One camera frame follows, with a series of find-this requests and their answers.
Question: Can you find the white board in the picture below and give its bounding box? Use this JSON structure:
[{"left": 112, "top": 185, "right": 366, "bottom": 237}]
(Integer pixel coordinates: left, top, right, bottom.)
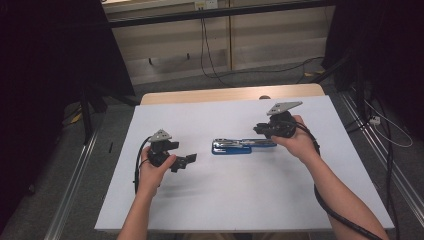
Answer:
[{"left": 94, "top": 94, "right": 396, "bottom": 233}]

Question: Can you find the aluminium floor rail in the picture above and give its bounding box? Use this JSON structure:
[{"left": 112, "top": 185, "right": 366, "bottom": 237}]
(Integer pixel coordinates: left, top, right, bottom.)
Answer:
[
  {"left": 339, "top": 90, "right": 424, "bottom": 219},
  {"left": 43, "top": 128, "right": 100, "bottom": 240}
]

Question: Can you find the beige cabinet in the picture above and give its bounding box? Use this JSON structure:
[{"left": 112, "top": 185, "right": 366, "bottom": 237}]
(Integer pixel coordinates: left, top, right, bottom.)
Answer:
[{"left": 101, "top": 0, "right": 336, "bottom": 86}]

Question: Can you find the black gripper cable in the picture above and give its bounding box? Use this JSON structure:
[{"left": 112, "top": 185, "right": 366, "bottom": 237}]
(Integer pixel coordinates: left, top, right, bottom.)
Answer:
[
  {"left": 133, "top": 135, "right": 153, "bottom": 196},
  {"left": 290, "top": 120, "right": 384, "bottom": 240}
]

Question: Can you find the black floor cable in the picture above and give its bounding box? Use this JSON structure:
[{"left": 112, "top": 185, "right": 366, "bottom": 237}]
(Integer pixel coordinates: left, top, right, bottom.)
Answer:
[{"left": 343, "top": 94, "right": 403, "bottom": 240}]

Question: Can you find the black metal stand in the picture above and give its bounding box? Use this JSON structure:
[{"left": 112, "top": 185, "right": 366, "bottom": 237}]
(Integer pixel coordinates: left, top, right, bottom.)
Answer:
[
  {"left": 79, "top": 83, "right": 141, "bottom": 145},
  {"left": 311, "top": 46, "right": 371, "bottom": 124}
]

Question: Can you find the white wall socket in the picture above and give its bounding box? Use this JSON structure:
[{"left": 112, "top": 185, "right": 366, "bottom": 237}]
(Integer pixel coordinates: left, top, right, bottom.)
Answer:
[{"left": 194, "top": 0, "right": 219, "bottom": 10}]

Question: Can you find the black curtain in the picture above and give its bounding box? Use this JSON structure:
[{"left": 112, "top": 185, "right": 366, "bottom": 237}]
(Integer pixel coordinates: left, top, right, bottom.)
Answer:
[
  {"left": 0, "top": 0, "right": 136, "bottom": 234},
  {"left": 321, "top": 0, "right": 424, "bottom": 141}
]

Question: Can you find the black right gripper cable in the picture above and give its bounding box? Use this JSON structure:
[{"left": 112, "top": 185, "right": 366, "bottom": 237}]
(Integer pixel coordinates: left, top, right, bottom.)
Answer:
[{"left": 290, "top": 120, "right": 384, "bottom": 240}]

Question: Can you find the person's right hand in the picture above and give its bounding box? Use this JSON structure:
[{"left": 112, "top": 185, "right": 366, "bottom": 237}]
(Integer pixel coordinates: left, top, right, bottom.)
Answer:
[{"left": 270, "top": 114, "right": 322, "bottom": 165}]

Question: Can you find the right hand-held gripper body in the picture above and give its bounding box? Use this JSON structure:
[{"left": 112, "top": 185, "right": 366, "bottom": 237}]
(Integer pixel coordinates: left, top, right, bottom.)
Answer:
[{"left": 264, "top": 101, "right": 304, "bottom": 140}]

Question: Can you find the person's left hand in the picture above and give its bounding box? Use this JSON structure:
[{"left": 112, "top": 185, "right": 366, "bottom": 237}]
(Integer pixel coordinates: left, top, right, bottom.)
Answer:
[{"left": 137, "top": 145, "right": 178, "bottom": 198}]

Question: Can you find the black horizontal bar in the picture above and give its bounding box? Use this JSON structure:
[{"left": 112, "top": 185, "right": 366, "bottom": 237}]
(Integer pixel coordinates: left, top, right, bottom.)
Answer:
[{"left": 105, "top": 0, "right": 335, "bottom": 29}]

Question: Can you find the white cable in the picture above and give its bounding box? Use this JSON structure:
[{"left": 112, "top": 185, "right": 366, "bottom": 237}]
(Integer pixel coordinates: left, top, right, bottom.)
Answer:
[{"left": 363, "top": 99, "right": 414, "bottom": 149}]

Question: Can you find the black hanging cable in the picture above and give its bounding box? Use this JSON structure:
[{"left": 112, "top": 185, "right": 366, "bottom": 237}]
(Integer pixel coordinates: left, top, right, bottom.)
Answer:
[{"left": 199, "top": 17, "right": 326, "bottom": 88}]

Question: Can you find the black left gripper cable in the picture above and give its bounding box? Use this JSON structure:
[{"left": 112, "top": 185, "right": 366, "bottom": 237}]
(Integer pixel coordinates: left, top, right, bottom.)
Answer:
[{"left": 133, "top": 135, "right": 153, "bottom": 196}]

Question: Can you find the wooden table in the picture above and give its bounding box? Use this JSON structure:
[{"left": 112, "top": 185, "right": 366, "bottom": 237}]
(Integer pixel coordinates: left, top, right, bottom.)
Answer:
[{"left": 139, "top": 83, "right": 326, "bottom": 106}]

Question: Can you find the blue stapler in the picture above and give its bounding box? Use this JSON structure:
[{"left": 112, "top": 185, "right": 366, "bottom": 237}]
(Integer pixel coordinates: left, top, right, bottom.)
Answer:
[{"left": 210, "top": 137, "right": 278, "bottom": 156}]

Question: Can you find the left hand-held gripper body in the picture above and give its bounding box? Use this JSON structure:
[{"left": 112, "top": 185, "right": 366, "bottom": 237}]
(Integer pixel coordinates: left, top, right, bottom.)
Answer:
[{"left": 146, "top": 128, "right": 181, "bottom": 169}]

